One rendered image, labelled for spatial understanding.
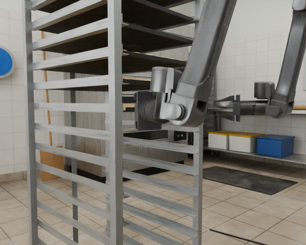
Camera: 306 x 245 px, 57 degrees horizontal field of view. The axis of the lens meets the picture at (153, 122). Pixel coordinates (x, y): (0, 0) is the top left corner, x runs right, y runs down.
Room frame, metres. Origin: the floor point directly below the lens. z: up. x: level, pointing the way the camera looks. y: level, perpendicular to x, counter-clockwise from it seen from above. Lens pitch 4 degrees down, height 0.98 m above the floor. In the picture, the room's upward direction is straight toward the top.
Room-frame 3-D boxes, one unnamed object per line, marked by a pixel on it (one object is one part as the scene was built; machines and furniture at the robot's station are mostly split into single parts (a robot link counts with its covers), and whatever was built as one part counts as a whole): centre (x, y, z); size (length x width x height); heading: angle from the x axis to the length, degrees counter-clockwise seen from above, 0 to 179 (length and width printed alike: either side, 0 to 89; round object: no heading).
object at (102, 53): (1.10, 0.32, 1.14); 0.64 x 0.03 x 0.03; 47
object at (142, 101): (0.72, 0.00, 0.96); 0.07 x 0.07 x 0.10; 17
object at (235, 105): (1.12, -0.29, 0.94); 0.09 x 0.07 x 0.07; 76
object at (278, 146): (4.06, -1.77, 0.36); 0.46 x 0.38 x 0.26; 134
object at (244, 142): (4.40, -1.47, 0.36); 0.46 x 0.38 x 0.26; 132
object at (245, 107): (1.10, -0.36, 0.96); 0.07 x 0.07 x 0.10; 76
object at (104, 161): (1.10, 0.32, 0.78); 0.64 x 0.03 x 0.03; 47
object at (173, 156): (3.98, 0.28, 1.01); 1.56 x 1.20 x 2.01; 132
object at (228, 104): (4.68, -1.18, 0.95); 0.39 x 0.39 x 0.14
